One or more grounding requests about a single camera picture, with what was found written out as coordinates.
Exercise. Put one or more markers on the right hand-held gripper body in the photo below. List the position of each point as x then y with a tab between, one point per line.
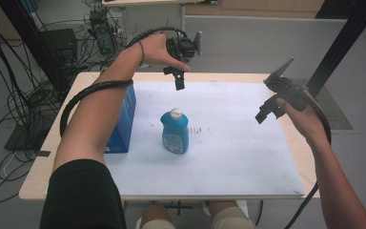
290	92

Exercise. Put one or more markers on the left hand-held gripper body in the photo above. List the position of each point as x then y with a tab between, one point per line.
184	47

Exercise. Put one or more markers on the blue bottle with white cap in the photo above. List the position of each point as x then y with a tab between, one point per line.
175	135

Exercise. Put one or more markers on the blue cardboard box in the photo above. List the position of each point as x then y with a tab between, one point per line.
124	127

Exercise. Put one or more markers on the person's left hand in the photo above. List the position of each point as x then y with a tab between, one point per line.
155	51

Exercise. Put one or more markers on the person's right hand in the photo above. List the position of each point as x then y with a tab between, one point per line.
309	124

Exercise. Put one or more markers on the desk with white legs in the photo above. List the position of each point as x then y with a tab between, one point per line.
184	12

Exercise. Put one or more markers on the grey floor plate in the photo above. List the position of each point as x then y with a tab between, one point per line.
333	108

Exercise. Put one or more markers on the white table mat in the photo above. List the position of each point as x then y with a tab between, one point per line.
235	152

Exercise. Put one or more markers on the open computer case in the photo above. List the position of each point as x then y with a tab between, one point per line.
103	31

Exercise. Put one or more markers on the wooden cabinet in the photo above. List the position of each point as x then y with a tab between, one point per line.
267	8

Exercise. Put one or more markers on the black computer tower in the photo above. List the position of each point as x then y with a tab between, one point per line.
60	44

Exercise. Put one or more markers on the person's right leg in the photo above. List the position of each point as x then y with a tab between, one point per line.
232	219

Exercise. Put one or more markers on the person's leg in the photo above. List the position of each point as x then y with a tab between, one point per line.
232	219
155	219

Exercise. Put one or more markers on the person's left leg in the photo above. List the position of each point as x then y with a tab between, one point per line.
155	219

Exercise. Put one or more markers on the black tape strip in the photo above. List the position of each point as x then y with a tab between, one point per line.
43	153

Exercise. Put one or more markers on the black shirt sleeve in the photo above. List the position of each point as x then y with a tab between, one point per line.
82	197

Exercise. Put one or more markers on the black floor mat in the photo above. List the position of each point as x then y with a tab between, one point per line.
22	140

